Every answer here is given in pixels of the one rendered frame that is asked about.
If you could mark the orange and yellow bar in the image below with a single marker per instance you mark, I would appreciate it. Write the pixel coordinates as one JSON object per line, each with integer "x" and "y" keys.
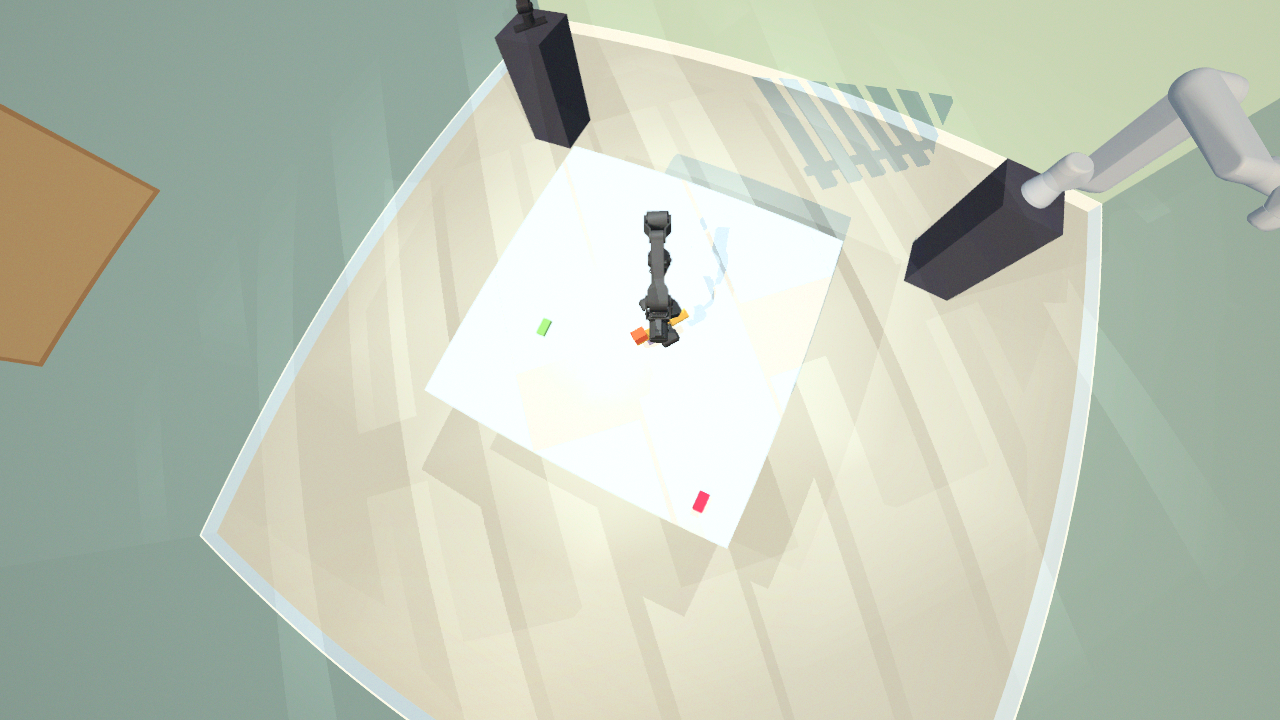
{"x": 640, "y": 336}

